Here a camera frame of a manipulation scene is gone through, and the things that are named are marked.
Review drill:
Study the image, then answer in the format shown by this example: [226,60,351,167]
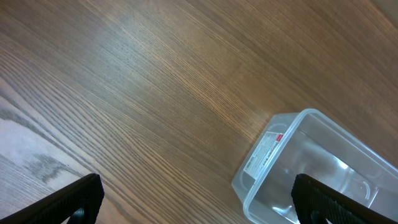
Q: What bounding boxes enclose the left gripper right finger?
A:
[291,174,397,224]

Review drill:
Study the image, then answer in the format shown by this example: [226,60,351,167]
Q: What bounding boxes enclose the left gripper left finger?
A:
[1,173,104,224]

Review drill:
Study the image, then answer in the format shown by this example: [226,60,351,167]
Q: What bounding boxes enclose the clear plastic container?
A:
[232,109,397,223]

